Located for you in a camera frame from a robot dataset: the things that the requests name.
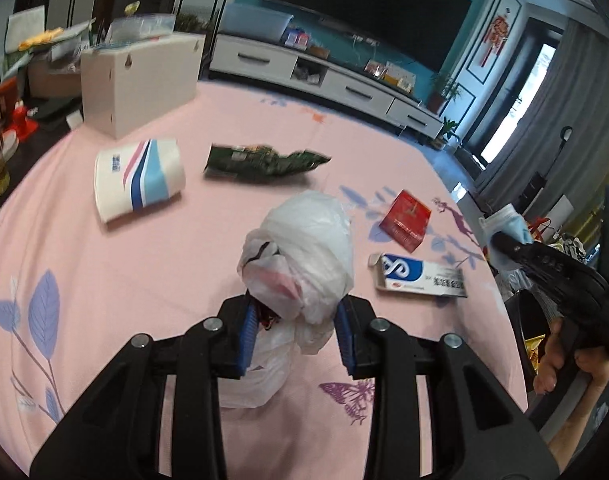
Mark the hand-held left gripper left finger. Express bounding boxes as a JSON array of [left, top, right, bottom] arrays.
[[29, 295, 260, 480]]

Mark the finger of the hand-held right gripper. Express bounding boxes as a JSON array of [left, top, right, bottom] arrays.
[[490, 231, 532, 263]]

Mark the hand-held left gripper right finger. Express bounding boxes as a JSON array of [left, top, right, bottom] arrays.
[[334, 296, 560, 480]]

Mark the blue face mask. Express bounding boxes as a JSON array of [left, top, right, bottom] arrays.
[[478, 204, 535, 276]]

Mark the black trash bin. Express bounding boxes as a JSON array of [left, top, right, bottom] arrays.
[[504, 287, 560, 411]]

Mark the translucent white plastic bag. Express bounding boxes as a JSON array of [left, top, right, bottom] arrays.
[[217, 190, 357, 411]]

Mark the person's right forearm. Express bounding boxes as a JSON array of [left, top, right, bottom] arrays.
[[547, 370, 609, 468]]

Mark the person's right hand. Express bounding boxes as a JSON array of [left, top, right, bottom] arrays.
[[533, 320, 609, 397]]

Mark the orange shopping bag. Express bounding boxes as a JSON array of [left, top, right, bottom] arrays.
[[527, 216, 554, 243]]

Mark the upright vacuum cleaner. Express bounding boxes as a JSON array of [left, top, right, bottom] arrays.
[[521, 125, 575, 211]]

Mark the white blue ointment box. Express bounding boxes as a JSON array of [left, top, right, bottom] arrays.
[[368, 252, 469, 300]]

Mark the red cigarette pack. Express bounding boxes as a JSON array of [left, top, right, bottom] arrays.
[[379, 189, 432, 253]]

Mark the small potted plant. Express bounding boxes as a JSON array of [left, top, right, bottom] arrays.
[[434, 117, 460, 150]]

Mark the pink printed tablecloth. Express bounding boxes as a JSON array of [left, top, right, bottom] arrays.
[[0, 80, 530, 480]]

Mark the tall potted plant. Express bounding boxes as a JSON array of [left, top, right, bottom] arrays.
[[427, 72, 465, 113]]

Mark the grey curtain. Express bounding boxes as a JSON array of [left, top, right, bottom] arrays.
[[477, 20, 609, 221]]

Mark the green snack wrapper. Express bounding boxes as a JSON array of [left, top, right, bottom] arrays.
[[203, 142, 332, 182]]

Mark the white blue paper cup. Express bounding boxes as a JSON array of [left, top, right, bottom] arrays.
[[93, 137, 186, 223]]

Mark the red knot decoration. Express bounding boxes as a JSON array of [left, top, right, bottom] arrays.
[[479, 7, 512, 68]]

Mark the white television cabinet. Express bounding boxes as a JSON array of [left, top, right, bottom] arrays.
[[209, 32, 445, 141]]

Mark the flat screen television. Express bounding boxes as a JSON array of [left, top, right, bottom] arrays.
[[260, 0, 472, 73]]

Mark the translucent storage box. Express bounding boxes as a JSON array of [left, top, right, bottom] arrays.
[[219, 2, 295, 43]]

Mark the clear plastic bag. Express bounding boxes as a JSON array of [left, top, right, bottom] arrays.
[[109, 12, 178, 43]]

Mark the pile of assorted clutter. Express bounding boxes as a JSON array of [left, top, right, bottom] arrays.
[[0, 5, 92, 211]]

